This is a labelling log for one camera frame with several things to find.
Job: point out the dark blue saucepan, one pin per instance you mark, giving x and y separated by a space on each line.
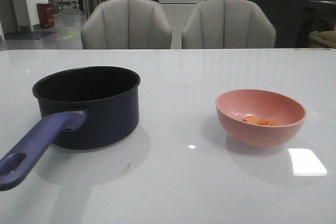
81 109

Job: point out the red trash bin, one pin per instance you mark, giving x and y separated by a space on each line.
45 14

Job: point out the pink bowl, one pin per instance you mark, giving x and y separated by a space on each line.
233 106

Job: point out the dark kitchen counter cabinet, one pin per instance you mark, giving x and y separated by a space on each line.
292 19

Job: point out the tan cushion at right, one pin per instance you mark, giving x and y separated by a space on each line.
323 39

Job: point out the left beige upholstered chair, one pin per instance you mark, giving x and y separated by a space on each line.
127 24

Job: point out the right beige upholstered chair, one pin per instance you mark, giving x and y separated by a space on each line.
228 24

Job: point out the beige upholstered chair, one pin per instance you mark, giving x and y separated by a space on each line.
127 24
228 24

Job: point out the orange ham slices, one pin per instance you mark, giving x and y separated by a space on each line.
255 120

